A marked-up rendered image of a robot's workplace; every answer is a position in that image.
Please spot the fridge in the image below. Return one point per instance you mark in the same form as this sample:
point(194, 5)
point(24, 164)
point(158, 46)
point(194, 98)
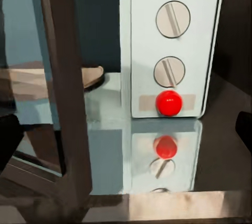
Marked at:
point(232, 59)

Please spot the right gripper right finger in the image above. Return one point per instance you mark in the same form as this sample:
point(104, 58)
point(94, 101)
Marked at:
point(244, 128)

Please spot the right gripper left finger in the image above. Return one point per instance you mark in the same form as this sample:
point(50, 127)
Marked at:
point(13, 127)

